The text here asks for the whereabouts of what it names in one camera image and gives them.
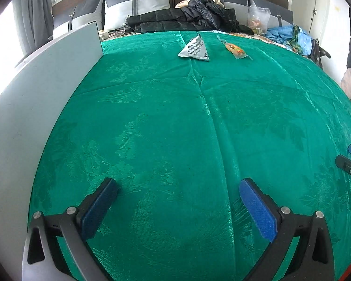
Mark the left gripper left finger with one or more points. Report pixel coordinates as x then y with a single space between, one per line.
42 257

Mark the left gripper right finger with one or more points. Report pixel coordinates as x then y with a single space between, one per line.
313 257

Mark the orange sausage snack packet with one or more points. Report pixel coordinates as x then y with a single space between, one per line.
237 52

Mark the silver triangular snack packet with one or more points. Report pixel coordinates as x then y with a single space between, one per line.
195 49

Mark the blue cloth pile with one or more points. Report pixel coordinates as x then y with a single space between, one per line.
292 37

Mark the white cardboard box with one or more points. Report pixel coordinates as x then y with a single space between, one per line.
29 108

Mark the clear plastic bag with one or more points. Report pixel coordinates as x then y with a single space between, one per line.
258 19

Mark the green satin tablecloth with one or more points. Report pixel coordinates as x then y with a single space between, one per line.
178 135

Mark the black puffer jacket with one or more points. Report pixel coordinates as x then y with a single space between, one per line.
197 15

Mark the grey pillow far left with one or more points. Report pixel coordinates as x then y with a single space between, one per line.
83 13

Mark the grey curtain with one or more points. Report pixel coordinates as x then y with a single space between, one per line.
34 23

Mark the grey pillow centre left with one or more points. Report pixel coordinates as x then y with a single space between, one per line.
117 11

